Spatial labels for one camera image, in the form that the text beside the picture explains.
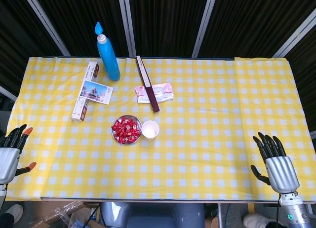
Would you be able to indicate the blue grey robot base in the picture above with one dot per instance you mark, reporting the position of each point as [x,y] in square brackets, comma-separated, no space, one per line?
[153,215]

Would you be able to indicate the pink wet wipes pack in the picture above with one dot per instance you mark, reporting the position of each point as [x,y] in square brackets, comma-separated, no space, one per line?
[163,92]

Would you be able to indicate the large brown cardboard box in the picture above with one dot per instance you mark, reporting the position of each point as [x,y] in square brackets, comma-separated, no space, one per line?
[49,210]

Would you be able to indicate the long white cardboard box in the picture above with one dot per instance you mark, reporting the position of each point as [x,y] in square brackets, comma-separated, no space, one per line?
[80,112]

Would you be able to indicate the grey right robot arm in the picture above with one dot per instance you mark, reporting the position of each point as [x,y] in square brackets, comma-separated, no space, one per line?
[293,213]

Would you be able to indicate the dark red folded fan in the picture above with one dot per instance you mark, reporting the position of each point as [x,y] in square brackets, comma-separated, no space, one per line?
[148,86]

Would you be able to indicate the yellow white checkered tablecloth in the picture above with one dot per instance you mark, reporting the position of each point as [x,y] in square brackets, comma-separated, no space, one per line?
[197,139]

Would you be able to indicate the clear plastic bag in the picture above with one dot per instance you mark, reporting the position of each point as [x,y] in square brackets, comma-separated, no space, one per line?
[64,213]

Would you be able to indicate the small brown cardboard box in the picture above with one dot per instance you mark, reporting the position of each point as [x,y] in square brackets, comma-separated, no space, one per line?
[211,223]

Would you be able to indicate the white shoe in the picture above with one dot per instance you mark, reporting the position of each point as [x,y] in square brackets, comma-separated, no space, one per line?
[14,212]
[256,220]

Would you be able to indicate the round steel plate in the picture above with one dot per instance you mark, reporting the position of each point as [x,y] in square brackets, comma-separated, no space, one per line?
[135,118]

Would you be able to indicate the grey metal partition post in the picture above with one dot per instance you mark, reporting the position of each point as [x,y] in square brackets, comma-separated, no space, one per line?
[296,39]
[47,23]
[7,92]
[205,23]
[313,135]
[127,23]

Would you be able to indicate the photo postcard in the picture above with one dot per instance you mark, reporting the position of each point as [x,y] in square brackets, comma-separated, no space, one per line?
[96,92]

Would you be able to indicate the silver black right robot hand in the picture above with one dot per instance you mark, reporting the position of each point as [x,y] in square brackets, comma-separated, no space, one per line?
[281,173]

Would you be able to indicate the grey metal table leg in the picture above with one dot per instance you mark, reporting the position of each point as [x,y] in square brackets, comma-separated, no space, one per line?
[221,215]

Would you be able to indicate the white paper cup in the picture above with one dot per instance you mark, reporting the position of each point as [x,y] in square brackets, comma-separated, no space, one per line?
[150,130]

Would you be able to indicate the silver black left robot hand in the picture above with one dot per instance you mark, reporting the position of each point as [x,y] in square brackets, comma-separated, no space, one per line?
[7,163]

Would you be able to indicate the blue squeeze bottle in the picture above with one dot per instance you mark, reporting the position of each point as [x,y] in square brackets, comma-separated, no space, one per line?
[108,60]

